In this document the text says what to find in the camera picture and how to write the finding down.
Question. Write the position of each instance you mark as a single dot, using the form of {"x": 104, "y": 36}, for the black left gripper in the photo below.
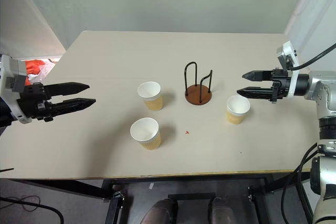
{"x": 31, "y": 100}

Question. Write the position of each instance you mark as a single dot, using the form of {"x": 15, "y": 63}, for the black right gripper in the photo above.
{"x": 281, "y": 85}

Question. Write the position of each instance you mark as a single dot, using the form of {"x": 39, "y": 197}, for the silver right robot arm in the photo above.
{"x": 324, "y": 95}

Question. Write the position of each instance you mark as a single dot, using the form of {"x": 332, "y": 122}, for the brown ribbed paper cup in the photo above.
{"x": 145, "y": 133}
{"x": 237, "y": 110}
{"x": 151, "y": 95}

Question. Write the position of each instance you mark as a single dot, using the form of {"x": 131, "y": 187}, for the orange and white bag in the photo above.
{"x": 36, "y": 69}

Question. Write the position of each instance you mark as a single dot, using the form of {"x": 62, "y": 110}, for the dark rounded shape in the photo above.
{"x": 221, "y": 211}
{"x": 162, "y": 211}

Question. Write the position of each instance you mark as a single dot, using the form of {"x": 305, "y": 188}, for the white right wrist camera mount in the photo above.
{"x": 287, "y": 56}

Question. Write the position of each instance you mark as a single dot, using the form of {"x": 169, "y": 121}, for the black metal table frame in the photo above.
{"x": 183, "y": 195}

